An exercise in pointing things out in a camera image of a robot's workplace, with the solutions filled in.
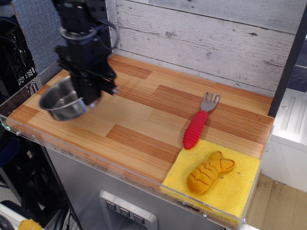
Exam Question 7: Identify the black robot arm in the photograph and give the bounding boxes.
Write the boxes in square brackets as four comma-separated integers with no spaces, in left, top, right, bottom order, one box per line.
[53,0,118,105]

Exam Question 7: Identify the red handled metal fork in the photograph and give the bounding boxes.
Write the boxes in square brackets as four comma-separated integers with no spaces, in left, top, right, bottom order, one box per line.
[183,92,220,150]

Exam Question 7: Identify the small stainless steel pot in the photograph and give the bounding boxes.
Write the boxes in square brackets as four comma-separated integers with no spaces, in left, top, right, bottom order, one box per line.
[39,76,101,121]

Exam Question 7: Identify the yellow cloth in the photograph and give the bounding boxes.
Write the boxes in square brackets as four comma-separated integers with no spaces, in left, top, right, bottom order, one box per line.
[160,140,260,225]

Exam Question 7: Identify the orange plush shrimp toy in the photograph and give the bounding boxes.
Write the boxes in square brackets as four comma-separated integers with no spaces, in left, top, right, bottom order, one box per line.
[186,151,235,194]

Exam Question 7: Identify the white appliance at right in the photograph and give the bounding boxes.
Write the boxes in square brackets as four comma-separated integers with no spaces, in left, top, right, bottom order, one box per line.
[261,89,307,192]

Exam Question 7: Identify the dark right support post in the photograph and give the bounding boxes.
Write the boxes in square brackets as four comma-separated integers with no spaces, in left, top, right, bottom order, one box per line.
[268,6,307,117]

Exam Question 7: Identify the stainless steel cabinet with dispenser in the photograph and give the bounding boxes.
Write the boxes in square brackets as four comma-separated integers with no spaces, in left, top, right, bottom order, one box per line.
[45,148,242,230]

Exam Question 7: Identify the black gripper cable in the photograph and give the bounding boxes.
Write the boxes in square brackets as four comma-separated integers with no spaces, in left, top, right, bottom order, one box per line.
[98,19,120,48]

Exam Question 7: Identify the black equipment rack with cables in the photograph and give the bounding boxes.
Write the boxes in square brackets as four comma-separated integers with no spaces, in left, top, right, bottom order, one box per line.
[0,16,71,230]

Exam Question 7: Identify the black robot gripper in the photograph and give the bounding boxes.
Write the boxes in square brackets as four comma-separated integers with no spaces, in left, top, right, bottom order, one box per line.
[55,35,119,106]

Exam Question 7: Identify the clear acrylic table guard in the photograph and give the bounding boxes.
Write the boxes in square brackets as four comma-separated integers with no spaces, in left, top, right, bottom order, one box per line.
[0,34,275,226]

